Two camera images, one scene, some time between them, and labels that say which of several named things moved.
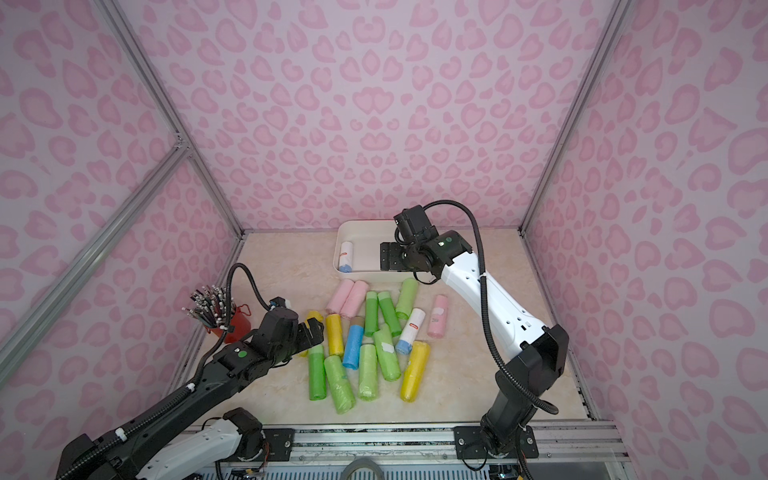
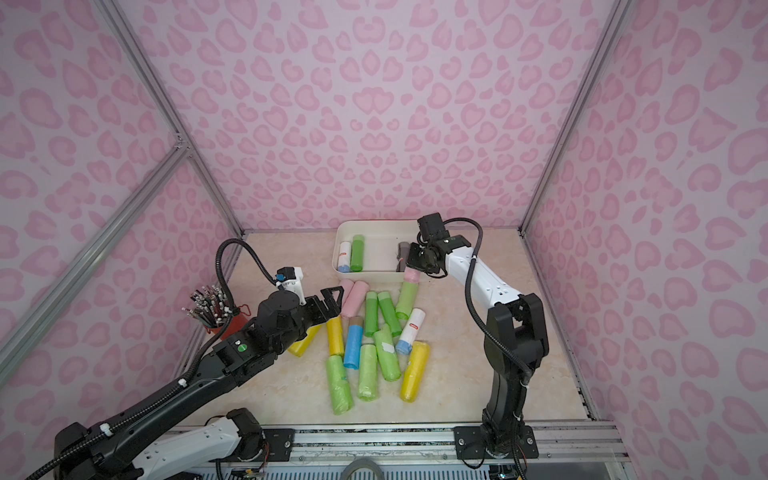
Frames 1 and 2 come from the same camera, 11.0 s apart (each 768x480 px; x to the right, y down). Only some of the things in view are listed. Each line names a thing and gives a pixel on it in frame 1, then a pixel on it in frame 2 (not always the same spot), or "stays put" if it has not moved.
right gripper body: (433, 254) stays put
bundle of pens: (210, 304) stays put
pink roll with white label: (437, 325) -> (412, 275)
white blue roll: (346, 257) stays put
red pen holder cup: (238, 328) stays put
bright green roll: (317, 373) -> (357, 253)
